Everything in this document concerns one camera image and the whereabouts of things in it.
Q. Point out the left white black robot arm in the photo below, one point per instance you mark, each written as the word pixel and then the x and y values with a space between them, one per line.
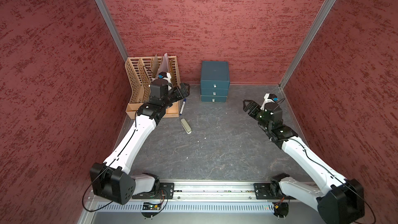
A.
pixel 111 179

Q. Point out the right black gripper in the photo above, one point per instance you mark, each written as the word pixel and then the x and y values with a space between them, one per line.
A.
pixel 255 107

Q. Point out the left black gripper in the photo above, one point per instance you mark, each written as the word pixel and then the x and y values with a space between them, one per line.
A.
pixel 186 92

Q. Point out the beige lattice file organizer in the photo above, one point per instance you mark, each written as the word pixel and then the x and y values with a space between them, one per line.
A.
pixel 139 72

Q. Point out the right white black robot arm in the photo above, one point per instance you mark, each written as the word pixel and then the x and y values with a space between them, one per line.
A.
pixel 337 199

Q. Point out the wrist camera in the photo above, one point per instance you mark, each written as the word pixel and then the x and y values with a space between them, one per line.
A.
pixel 269 98
pixel 161 86

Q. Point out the blue white marker pen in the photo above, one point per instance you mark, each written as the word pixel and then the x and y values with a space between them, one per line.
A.
pixel 182 106

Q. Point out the purple paper folder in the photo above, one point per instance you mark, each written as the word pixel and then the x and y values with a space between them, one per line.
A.
pixel 164 65

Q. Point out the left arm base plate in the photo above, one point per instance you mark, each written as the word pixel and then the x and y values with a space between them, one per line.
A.
pixel 162 191

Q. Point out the aluminium front rail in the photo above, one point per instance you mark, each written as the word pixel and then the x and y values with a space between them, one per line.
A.
pixel 213 190

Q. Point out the teal three-drawer cabinet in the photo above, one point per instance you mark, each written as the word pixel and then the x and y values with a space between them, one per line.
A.
pixel 215 81

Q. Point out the brown cardboard sheet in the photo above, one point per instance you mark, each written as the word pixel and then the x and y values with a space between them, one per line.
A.
pixel 155 66

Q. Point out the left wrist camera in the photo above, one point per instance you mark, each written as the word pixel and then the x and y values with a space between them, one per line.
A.
pixel 161 86

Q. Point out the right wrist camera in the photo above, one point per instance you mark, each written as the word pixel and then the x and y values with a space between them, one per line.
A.
pixel 269 98

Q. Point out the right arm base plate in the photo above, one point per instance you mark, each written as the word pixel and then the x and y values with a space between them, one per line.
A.
pixel 264 191

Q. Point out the beige whiteboard eraser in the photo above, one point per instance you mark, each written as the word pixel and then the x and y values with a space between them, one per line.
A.
pixel 186 126

